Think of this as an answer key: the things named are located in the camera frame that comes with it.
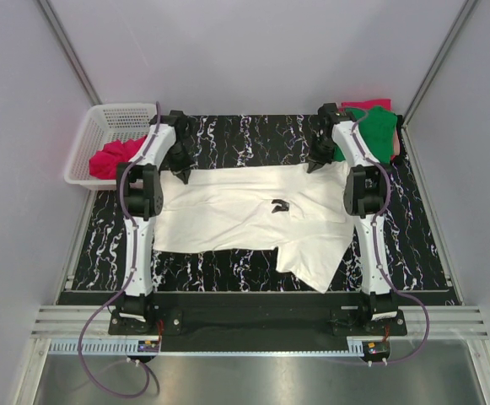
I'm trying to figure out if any white printed t-shirt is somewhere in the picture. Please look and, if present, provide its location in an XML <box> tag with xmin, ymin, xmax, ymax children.
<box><xmin>154</xmin><ymin>162</ymin><xmax>354</xmax><ymax>293</ymax></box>

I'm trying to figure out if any aluminium rail frame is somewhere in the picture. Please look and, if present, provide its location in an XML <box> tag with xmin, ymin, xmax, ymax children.
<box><xmin>17</xmin><ymin>294</ymin><xmax>490</xmax><ymax>404</ymax></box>

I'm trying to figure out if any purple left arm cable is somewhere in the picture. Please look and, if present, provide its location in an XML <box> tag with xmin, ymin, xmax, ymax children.
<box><xmin>78</xmin><ymin>100</ymin><xmax>161</xmax><ymax>401</ymax></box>

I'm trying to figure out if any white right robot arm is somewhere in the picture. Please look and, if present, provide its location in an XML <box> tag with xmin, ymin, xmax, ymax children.
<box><xmin>307</xmin><ymin>103</ymin><xmax>398</xmax><ymax>327</ymax></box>

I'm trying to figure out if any folded peach t-shirt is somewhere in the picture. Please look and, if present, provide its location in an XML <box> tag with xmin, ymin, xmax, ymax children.
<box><xmin>391</xmin><ymin>128</ymin><xmax>401</xmax><ymax>160</ymax></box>

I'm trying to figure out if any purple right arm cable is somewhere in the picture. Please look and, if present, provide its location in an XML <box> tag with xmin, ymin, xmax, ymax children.
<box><xmin>324</xmin><ymin>110</ymin><xmax>429</xmax><ymax>366</ymax></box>

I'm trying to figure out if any folded green t-shirt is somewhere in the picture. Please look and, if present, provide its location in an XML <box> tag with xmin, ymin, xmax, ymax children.
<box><xmin>342</xmin><ymin>107</ymin><xmax>398</xmax><ymax>164</ymax></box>

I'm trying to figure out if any left controller board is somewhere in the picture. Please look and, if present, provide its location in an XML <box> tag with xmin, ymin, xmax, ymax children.
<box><xmin>137</xmin><ymin>340</ymin><xmax>160</xmax><ymax>353</ymax></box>

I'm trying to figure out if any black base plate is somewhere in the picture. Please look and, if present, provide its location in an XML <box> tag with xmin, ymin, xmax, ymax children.
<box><xmin>109</xmin><ymin>293</ymin><xmax>407</xmax><ymax>355</ymax></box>

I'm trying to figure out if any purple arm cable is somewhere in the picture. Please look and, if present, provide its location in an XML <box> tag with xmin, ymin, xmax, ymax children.
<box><xmin>324</xmin><ymin>110</ymin><xmax>429</xmax><ymax>366</ymax></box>
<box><xmin>78</xmin><ymin>100</ymin><xmax>161</xmax><ymax>401</ymax></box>

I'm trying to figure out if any folded red t-shirt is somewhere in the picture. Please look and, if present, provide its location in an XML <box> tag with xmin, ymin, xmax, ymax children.
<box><xmin>342</xmin><ymin>99</ymin><xmax>392</xmax><ymax>111</ymax></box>

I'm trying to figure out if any black marble pattern mat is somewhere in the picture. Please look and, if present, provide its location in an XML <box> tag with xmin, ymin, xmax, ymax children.
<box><xmin>57</xmin><ymin>115</ymin><xmax>460</xmax><ymax>305</ymax></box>

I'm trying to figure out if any white plastic basket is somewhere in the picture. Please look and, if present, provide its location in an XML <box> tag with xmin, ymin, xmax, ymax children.
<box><xmin>63</xmin><ymin>102</ymin><xmax>159</xmax><ymax>193</ymax></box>

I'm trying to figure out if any crumpled pink t-shirt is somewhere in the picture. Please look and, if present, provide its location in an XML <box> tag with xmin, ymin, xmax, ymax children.
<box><xmin>89</xmin><ymin>136</ymin><xmax>146</xmax><ymax>180</ymax></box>

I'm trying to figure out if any controller board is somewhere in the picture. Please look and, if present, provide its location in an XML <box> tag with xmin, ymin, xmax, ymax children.
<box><xmin>363</xmin><ymin>341</ymin><xmax>390</xmax><ymax>358</ymax></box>
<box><xmin>137</xmin><ymin>340</ymin><xmax>160</xmax><ymax>353</ymax></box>

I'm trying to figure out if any right controller board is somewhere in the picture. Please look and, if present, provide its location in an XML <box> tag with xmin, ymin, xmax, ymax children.
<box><xmin>363</xmin><ymin>341</ymin><xmax>390</xmax><ymax>358</ymax></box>

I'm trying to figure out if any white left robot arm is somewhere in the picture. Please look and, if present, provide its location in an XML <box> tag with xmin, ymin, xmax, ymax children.
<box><xmin>116</xmin><ymin>111</ymin><xmax>193</xmax><ymax>324</ymax></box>

